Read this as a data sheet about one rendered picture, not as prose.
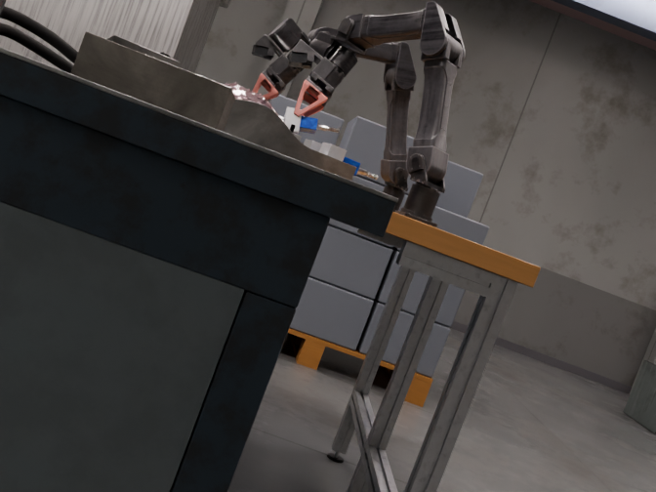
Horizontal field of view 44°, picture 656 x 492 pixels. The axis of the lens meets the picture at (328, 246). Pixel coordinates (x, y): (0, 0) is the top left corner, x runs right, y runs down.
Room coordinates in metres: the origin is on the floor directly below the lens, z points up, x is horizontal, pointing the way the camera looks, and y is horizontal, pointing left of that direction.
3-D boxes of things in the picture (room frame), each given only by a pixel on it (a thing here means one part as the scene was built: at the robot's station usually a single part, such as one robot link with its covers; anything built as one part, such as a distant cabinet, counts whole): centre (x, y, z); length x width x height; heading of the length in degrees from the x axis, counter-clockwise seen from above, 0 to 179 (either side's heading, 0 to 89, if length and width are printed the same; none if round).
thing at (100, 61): (1.14, 0.30, 0.84); 0.20 x 0.15 x 0.07; 96
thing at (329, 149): (1.65, 0.01, 0.86); 0.13 x 0.05 x 0.05; 113
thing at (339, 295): (4.21, -0.06, 0.60); 1.20 x 0.80 x 1.19; 97
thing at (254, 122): (1.59, 0.28, 0.86); 0.50 x 0.26 x 0.11; 113
